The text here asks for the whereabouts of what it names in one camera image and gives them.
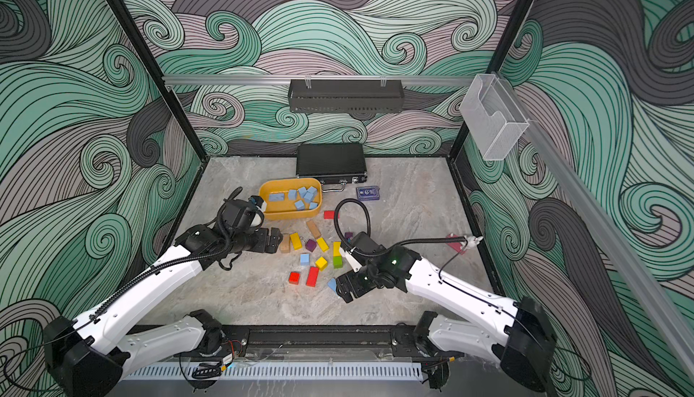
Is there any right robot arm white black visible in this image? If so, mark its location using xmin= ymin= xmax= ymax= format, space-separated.
xmin=333 ymin=210 xmax=558 ymax=396

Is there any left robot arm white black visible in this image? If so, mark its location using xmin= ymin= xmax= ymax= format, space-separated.
xmin=43 ymin=187 xmax=282 ymax=396

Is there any natural wood block left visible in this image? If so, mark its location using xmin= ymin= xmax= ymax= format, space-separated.
xmin=280 ymin=234 xmax=292 ymax=254

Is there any natural wood block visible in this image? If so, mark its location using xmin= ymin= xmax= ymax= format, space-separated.
xmin=280 ymin=234 xmax=292 ymax=254
xmin=307 ymin=220 xmax=322 ymax=238

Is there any yellow cube lower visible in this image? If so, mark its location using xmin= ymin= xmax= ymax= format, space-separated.
xmin=316 ymin=257 xmax=328 ymax=271

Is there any red long block bottom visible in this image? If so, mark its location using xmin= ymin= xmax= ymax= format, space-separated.
xmin=305 ymin=266 xmax=320 ymax=288

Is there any yellow long block left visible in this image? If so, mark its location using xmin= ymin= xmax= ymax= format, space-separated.
xmin=290 ymin=233 xmax=303 ymax=251

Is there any yellow block centre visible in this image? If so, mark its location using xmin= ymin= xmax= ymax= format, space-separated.
xmin=316 ymin=237 xmax=329 ymax=253

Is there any yellow plastic bin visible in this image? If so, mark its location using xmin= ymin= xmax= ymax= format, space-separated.
xmin=258 ymin=178 xmax=323 ymax=220

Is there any red cube bottom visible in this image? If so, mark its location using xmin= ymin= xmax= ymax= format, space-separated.
xmin=288 ymin=272 xmax=301 ymax=285

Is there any purple cube centre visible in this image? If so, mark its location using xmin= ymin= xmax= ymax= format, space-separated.
xmin=305 ymin=239 xmax=317 ymax=252

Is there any natural wood block upper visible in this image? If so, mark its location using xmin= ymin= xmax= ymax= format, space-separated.
xmin=307 ymin=220 xmax=322 ymax=238

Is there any blue card deck box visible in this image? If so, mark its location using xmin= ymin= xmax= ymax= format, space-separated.
xmin=356 ymin=186 xmax=381 ymax=202

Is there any black ribbed case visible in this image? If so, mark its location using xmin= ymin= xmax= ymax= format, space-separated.
xmin=296 ymin=143 xmax=368 ymax=185

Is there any pink and white toy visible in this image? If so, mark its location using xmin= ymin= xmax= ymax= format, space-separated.
xmin=446 ymin=234 xmax=484 ymax=255

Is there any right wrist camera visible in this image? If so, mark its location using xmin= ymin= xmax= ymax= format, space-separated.
xmin=340 ymin=242 xmax=363 ymax=272

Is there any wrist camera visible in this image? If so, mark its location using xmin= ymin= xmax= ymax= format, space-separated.
xmin=340 ymin=242 xmax=363 ymax=272
xmin=249 ymin=195 xmax=267 ymax=227

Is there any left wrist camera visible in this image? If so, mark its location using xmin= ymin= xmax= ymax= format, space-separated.
xmin=249 ymin=195 xmax=267 ymax=227

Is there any white slotted cable duct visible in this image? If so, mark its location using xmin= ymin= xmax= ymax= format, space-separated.
xmin=126 ymin=361 xmax=423 ymax=382

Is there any aluminium rail back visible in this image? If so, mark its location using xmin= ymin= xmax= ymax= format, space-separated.
xmin=163 ymin=74 xmax=475 ymax=87

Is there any aluminium rail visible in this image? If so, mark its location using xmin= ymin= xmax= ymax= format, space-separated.
xmin=163 ymin=74 xmax=475 ymax=87
xmin=499 ymin=77 xmax=693 ymax=378

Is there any black wall shelf tray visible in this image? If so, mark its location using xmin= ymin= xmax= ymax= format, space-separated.
xmin=287 ymin=80 xmax=405 ymax=115

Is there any clear acrylic wall holder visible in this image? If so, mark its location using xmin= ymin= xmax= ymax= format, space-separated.
xmin=460 ymin=74 xmax=529 ymax=161

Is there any aluminium rail right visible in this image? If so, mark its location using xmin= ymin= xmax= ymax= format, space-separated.
xmin=499 ymin=77 xmax=693 ymax=378

